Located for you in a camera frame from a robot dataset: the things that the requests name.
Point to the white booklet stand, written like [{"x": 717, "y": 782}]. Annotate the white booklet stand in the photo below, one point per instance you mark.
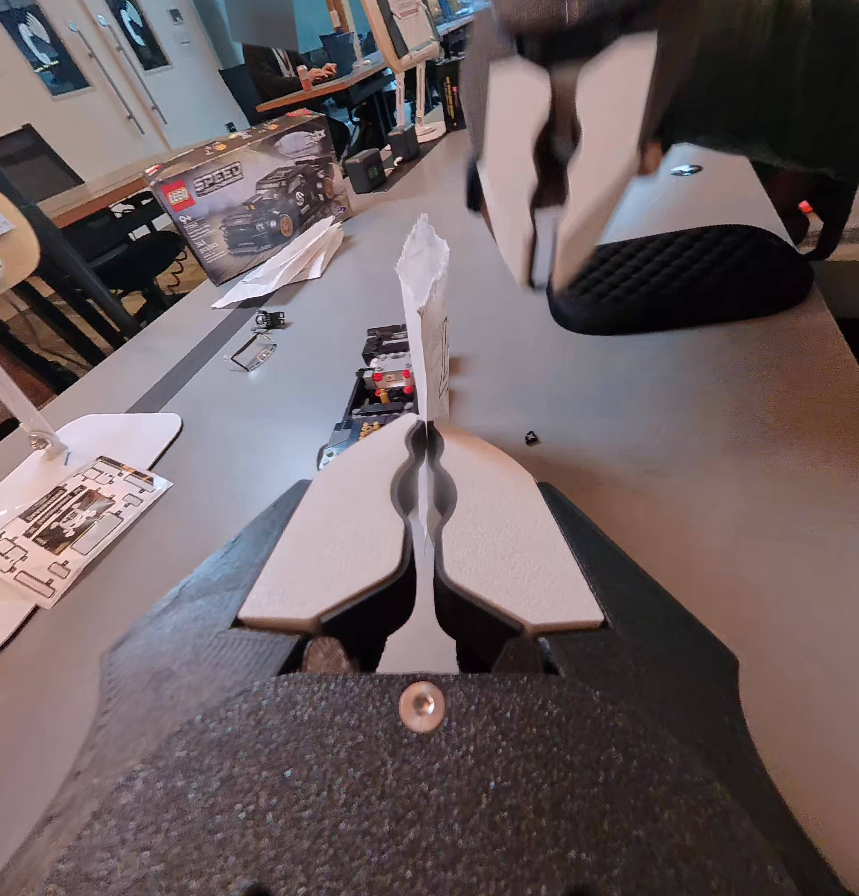
[{"x": 409, "y": 56}]

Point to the wooden stand board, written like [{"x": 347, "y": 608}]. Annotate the wooden stand board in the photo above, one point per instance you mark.
[{"x": 7, "y": 245}]

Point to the printed white paper bag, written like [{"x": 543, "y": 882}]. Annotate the printed white paper bag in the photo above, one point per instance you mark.
[{"x": 427, "y": 322}]

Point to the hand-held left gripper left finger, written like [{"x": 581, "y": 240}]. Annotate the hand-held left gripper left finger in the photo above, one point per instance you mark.
[{"x": 332, "y": 539}]

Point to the white stand rod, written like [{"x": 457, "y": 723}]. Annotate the white stand rod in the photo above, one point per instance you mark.
[{"x": 24, "y": 406}]

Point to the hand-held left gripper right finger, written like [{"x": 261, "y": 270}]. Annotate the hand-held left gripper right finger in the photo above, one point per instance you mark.
[{"x": 521, "y": 553}]

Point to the black box-shaped device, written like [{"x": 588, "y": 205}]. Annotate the black box-shaped device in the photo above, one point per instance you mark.
[
  {"x": 403, "y": 143},
  {"x": 364, "y": 171}
]

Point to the crumpled white paper bag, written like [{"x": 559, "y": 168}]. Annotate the crumpled white paper bag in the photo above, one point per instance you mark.
[{"x": 283, "y": 266}]

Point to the lego sticker sheet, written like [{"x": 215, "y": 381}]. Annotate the lego sticker sheet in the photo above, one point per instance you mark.
[{"x": 73, "y": 525}]

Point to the clear lego windshield piece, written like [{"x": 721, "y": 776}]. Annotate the clear lego windshield piece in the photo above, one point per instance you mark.
[{"x": 253, "y": 353}]

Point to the small black lego assembly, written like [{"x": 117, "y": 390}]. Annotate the small black lego assembly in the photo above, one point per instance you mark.
[{"x": 270, "y": 319}]

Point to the lego set box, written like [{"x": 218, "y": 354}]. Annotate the lego set box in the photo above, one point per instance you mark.
[{"x": 255, "y": 196}]

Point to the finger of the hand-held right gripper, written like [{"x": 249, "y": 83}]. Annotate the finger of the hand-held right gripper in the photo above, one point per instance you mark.
[
  {"x": 511, "y": 154},
  {"x": 605, "y": 140}
]

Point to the lego car model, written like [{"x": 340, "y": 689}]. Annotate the lego car model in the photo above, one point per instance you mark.
[{"x": 381, "y": 385}]

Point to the black office chair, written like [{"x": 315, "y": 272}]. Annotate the black office chair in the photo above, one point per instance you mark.
[{"x": 136, "y": 259}]

